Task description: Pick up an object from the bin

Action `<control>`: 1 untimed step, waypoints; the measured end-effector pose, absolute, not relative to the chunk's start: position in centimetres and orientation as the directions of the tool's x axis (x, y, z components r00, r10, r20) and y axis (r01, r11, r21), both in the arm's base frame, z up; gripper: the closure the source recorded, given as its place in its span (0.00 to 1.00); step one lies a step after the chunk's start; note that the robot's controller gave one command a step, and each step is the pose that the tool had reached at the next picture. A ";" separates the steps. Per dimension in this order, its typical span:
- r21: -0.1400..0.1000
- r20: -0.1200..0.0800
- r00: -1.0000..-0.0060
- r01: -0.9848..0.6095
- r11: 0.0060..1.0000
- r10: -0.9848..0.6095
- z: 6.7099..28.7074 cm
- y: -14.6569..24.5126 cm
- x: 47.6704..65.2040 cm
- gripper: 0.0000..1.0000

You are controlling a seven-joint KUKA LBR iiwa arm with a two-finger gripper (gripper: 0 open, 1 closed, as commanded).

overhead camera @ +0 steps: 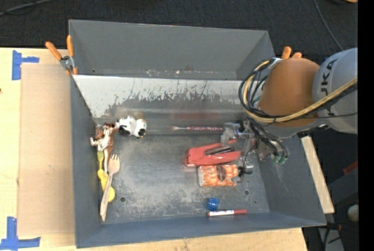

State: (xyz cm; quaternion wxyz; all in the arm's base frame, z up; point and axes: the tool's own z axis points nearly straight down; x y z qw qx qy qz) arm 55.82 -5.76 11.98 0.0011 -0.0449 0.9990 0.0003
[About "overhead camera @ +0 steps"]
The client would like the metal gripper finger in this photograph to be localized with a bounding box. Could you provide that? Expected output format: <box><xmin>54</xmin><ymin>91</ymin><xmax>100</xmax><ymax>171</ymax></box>
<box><xmin>220</xmin><ymin>122</ymin><xmax>244</xmax><ymax>146</ymax></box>
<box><xmin>236</xmin><ymin>155</ymin><xmax>255</xmax><ymax>184</ymax></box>

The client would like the orange and white packet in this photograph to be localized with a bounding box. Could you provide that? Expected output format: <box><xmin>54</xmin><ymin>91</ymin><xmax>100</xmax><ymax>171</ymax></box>
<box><xmin>196</xmin><ymin>163</ymin><xmax>239</xmax><ymax>188</ymax></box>

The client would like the red stapler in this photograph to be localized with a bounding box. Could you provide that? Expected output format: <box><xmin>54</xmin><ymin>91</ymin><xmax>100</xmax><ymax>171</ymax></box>
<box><xmin>183</xmin><ymin>139</ymin><xmax>243</xmax><ymax>168</ymax></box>

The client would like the red and white marker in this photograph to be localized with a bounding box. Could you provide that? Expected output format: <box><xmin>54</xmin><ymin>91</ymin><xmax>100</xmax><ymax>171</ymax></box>
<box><xmin>206</xmin><ymin>208</ymin><xmax>248</xmax><ymax>217</ymax></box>

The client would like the small blue cup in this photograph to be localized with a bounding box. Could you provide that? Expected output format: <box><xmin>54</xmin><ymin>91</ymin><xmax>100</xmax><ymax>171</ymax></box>
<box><xmin>206</xmin><ymin>197</ymin><xmax>221</xmax><ymax>211</ymax></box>

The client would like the grey metal bin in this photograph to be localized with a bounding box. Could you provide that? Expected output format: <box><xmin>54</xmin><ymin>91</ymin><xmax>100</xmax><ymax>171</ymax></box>
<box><xmin>67</xmin><ymin>19</ymin><xmax>327</xmax><ymax>248</ymax></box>

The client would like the black and white toy cow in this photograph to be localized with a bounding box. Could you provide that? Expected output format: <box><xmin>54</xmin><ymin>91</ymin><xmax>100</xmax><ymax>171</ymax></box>
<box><xmin>115</xmin><ymin>115</ymin><xmax>148</xmax><ymax>139</ymax></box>

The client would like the beige plastic fork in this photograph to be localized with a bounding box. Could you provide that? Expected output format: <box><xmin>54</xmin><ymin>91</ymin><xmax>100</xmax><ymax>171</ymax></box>
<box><xmin>99</xmin><ymin>154</ymin><xmax>121</xmax><ymax>222</ymax></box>

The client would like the brown and white toy animal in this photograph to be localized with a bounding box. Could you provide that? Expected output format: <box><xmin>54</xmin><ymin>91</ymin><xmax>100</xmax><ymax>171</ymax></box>
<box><xmin>89</xmin><ymin>123</ymin><xmax>118</xmax><ymax>155</ymax></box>

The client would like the yellow plastic spoon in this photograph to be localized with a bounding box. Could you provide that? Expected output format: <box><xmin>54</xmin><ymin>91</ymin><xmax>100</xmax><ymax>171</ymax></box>
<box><xmin>96</xmin><ymin>150</ymin><xmax>116</xmax><ymax>204</ymax></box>

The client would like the pale brown flat board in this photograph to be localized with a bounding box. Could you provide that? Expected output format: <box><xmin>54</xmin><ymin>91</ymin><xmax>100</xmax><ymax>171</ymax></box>
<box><xmin>16</xmin><ymin>62</ymin><xmax>75</xmax><ymax>238</ymax></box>

